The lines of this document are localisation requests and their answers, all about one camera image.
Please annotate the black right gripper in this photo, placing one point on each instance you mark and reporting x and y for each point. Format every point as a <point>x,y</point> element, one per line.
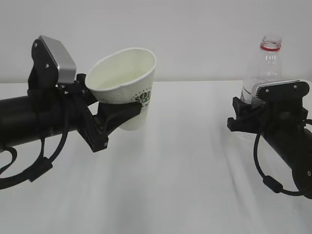
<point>248,119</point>

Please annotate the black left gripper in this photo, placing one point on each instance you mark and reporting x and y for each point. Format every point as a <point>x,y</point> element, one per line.
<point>110,116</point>

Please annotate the white paper cup green logo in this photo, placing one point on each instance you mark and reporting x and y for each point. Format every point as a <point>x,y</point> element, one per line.
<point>123,77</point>

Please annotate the clear water bottle red label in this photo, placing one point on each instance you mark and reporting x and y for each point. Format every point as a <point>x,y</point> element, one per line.
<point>265,66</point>

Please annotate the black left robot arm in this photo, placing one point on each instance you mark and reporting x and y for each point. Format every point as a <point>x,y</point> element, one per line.
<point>34,116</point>

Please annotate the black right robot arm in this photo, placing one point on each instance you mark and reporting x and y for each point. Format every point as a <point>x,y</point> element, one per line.
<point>282,124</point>

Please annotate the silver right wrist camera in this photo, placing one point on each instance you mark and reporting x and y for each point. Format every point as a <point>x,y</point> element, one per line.
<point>272,91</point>

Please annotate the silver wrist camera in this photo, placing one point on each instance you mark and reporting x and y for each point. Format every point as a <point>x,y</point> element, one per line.
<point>52,68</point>
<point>272,91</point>

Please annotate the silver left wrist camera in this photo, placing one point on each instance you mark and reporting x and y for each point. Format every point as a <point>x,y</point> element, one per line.
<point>52,68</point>

